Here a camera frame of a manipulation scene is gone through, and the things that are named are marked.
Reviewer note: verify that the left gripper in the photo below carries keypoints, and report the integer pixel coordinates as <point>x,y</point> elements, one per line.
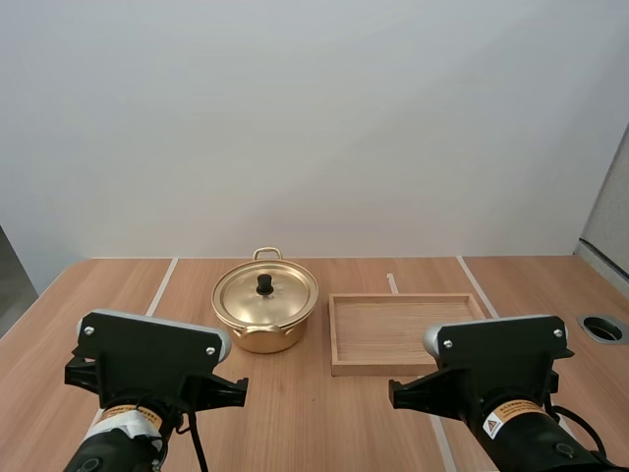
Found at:
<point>227,393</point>

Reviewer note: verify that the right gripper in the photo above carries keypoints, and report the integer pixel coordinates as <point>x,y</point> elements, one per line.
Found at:
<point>413,393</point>

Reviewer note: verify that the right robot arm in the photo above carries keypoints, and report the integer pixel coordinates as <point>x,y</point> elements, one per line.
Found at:
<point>531,442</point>

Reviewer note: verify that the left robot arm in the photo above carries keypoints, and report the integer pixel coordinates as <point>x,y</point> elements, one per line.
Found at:
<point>110,450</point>

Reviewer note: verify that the shallow wooden tray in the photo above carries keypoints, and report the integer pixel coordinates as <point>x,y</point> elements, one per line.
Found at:
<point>378,329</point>

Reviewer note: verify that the gold lid with black knob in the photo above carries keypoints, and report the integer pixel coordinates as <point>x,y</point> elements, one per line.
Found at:
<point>245,300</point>

